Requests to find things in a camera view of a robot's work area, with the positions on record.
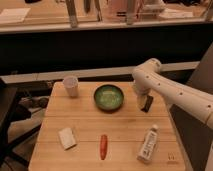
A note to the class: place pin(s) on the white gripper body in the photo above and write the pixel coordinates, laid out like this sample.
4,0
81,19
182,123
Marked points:
142,101

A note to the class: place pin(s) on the green ceramic bowl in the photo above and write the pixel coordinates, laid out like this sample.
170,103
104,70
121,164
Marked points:
108,97

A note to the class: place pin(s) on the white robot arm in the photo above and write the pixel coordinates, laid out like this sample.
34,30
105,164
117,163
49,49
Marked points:
197,103

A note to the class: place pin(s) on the black rectangular block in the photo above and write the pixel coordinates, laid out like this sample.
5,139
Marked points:
148,105

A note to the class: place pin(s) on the orange carrot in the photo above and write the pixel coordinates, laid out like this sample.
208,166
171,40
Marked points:
103,146

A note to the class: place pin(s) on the white plastic bottle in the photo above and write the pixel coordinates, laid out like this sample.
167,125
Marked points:
148,146

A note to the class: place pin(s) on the white paper cup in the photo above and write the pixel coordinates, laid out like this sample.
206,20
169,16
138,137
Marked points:
71,85

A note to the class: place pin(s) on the white folded sponge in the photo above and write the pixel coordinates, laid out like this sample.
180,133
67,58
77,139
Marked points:
67,139

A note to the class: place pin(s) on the white paper sheet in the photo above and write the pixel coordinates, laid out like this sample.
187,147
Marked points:
15,15

